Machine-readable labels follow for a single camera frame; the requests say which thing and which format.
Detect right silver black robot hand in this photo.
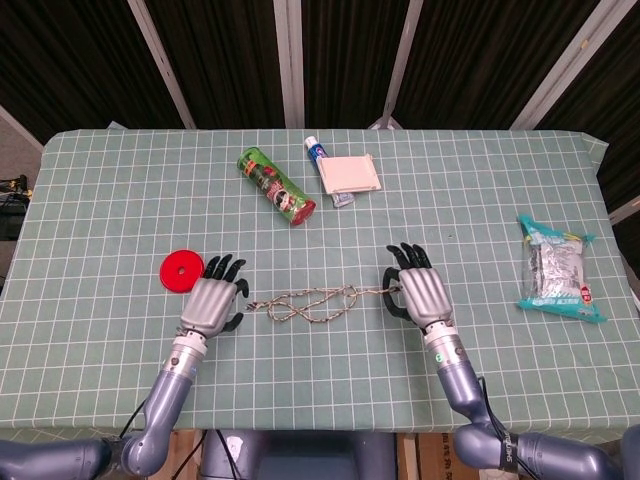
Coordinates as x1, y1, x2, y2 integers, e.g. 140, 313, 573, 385
380, 242, 455, 329

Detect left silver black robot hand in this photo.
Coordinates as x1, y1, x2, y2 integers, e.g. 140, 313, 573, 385
180, 253, 250, 339

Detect speckled beige braided rope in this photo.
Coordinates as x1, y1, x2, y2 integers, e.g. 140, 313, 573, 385
244, 283, 401, 325

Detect red plastic disc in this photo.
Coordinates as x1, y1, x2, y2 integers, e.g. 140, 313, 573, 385
159, 249, 205, 293

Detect green checked tablecloth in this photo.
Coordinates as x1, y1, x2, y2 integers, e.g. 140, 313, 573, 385
0, 128, 640, 434

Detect teal silver snack bag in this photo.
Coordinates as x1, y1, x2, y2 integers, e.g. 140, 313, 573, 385
514, 213, 609, 325

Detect green Pringles can red lid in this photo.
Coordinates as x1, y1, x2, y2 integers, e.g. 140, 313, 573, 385
236, 145, 317, 229

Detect white plastic tray holder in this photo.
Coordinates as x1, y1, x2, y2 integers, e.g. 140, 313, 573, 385
316, 153, 381, 196

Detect brown cardboard box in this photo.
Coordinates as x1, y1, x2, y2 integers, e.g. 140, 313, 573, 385
414, 432, 464, 480

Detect blue white toothpaste tube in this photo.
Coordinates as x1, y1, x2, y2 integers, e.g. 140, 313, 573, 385
303, 135, 357, 209

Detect blue-grey robot torso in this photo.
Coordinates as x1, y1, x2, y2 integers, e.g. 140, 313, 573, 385
199, 428, 399, 480

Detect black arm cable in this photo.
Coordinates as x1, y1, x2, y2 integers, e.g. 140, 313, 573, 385
474, 374, 531, 480
118, 397, 152, 444

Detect black equipment with cables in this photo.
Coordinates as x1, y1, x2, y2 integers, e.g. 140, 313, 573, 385
0, 173, 35, 241

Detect white frame post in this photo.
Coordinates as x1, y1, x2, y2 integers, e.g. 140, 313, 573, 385
369, 0, 426, 130
127, 0, 197, 130
509, 0, 621, 130
607, 193, 640, 226
272, 0, 306, 129

